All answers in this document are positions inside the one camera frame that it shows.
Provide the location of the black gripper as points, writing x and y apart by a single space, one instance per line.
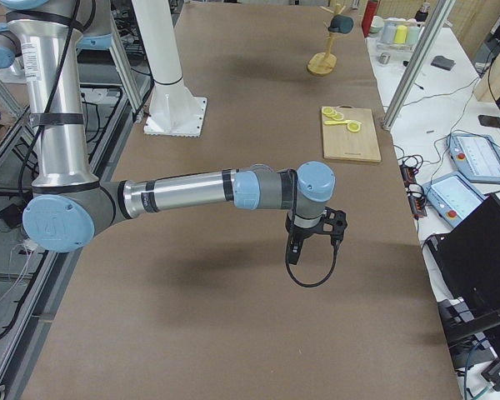
300 236

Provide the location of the blue cup yellow inside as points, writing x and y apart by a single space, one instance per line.
341 24

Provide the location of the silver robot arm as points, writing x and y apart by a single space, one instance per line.
70 205

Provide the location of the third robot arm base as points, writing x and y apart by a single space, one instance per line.
11 62

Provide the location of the wooden cup rack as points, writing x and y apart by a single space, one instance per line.
323 63

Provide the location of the small metal cup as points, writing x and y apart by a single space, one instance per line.
384 58

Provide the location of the grey cup on tray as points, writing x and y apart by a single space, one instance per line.
388 32

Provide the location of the yellow cup on tray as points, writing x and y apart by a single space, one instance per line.
400 34

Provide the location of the light blue cup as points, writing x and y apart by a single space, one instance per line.
413 33

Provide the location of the wooden cutting board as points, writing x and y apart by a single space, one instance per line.
340 144

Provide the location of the yellow plastic knife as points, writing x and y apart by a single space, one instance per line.
333 122

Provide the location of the lemon slice four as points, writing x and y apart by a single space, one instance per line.
354 126

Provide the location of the lemon slice two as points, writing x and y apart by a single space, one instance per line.
334 113

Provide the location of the lemon slice one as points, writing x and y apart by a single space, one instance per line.
327 110

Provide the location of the blue teach pendant near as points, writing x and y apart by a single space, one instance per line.
453 197

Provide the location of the blue teach pendant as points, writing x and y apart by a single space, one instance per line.
453 197
475 157

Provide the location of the black monitor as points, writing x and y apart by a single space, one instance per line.
469 257

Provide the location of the blue teach pendant far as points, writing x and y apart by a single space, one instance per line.
475 157

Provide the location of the black smartphone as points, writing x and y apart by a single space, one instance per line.
489 121

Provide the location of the red bottle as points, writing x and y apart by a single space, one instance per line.
367 18

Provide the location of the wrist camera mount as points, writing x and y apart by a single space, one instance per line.
334 224

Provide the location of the white camera pillar base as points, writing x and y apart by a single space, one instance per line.
173 110

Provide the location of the aluminium frame post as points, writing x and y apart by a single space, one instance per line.
428 37

